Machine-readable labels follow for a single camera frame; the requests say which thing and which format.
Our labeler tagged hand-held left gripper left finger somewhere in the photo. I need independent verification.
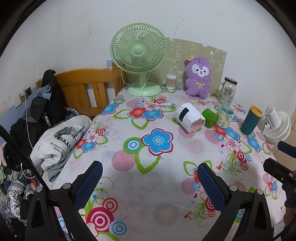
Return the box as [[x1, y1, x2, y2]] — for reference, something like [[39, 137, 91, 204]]
[[25, 160, 103, 241]]

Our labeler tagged glass mug jar brown lid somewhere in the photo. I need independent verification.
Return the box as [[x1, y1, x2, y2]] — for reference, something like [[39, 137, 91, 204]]
[[216, 77, 238, 105]]

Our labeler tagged small white fan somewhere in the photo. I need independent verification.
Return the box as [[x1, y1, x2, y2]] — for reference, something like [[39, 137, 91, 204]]
[[262, 105, 291, 145]]

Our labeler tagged white jar lying down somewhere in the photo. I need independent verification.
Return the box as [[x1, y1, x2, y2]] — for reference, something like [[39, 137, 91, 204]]
[[174, 102, 206, 133]]

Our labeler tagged grey cloth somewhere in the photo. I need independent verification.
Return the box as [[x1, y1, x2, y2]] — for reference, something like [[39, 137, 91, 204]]
[[43, 160, 68, 183]]

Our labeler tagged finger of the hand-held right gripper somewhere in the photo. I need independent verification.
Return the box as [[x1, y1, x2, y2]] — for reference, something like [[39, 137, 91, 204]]
[[263, 158, 296, 181], [277, 141, 296, 159]]

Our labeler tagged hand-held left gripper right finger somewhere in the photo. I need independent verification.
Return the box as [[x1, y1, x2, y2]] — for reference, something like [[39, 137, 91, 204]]
[[197, 163, 281, 241]]

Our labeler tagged green desk fan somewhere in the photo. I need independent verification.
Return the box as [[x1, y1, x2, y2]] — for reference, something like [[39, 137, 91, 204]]
[[110, 25, 166, 97]]

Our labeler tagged wooden headboard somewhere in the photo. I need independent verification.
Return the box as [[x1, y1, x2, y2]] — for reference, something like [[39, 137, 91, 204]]
[[36, 64, 126, 116]]

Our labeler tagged cotton swab jar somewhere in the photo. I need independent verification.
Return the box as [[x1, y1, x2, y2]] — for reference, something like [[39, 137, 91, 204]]
[[166, 74, 178, 90]]

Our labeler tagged white charging cable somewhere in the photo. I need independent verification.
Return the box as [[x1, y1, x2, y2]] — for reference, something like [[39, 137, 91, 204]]
[[20, 91, 36, 179]]

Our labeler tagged white printed shirt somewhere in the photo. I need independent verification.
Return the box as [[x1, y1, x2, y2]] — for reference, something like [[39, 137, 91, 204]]
[[30, 115, 93, 169]]

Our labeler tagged green cup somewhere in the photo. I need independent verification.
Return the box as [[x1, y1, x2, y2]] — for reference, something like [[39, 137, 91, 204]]
[[202, 108, 219, 128]]

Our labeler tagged black jacket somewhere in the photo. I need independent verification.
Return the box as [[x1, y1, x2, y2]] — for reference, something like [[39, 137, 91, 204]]
[[10, 70, 67, 144]]

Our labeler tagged beige patterned board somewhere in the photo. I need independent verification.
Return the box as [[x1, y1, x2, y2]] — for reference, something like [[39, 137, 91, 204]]
[[148, 38, 227, 94]]

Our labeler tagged purple plush toy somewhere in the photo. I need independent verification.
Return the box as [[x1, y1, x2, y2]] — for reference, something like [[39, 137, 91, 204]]
[[184, 55, 211, 96]]

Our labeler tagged black rod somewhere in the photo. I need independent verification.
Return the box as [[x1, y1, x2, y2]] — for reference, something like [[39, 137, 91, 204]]
[[0, 125, 51, 193]]

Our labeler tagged pile of clothes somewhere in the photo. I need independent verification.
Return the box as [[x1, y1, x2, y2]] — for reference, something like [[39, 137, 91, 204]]
[[0, 160, 47, 234]]

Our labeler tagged teal cup with yellow rim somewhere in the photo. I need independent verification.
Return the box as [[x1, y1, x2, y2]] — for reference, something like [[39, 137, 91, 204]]
[[241, 105, 263, 135]]

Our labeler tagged white fan cable with plug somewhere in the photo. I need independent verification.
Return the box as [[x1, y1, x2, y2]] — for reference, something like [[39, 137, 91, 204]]
[[120, 68, 176, 109]]

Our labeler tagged floral tablecloth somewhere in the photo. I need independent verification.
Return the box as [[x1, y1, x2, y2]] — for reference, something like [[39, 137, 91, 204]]
[[42, 86, 292, 241]]

